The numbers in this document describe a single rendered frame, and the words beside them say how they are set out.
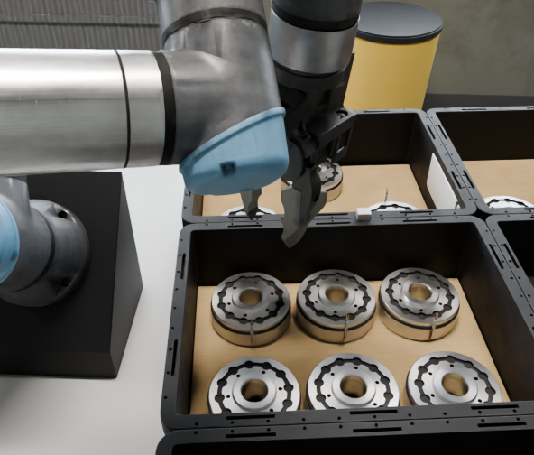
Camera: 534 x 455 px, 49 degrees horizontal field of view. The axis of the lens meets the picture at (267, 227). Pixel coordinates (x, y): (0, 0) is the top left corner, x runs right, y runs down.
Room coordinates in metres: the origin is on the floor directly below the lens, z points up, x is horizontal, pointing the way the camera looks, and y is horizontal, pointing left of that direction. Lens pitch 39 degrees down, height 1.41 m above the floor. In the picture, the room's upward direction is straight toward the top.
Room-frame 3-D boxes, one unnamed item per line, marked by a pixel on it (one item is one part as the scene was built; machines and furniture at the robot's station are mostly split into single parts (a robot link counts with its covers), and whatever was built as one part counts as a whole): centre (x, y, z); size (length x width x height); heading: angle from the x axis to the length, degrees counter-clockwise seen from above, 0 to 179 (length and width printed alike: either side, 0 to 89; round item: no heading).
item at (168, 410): (0.45, -0.09, 0.92); 0.40 x 0.30 x 0.02; 93
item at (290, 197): (0.49, -0.04, 1.03); 0.06 x 0.03 x 0.09; 138
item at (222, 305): (0.52, 0.02, 0.86); 0.10 x 0.10 x 0.01
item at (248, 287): (0.52, 0.02, 0.86); 0.05 x 0.05 x 0.01
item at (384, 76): (2.24, -0.48, 0.31); 0.39 x 0.39 x 0.62
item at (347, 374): (0.39, -0.10, 0.86); 0.05 x 0.05 x 0.01
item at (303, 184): (0.48, -0.03, 1.08); 0.05 x 0.02 x 0.09; 48
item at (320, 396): (0.39, -0.10, 0.86); 0.10 x 0.10 x 0.01
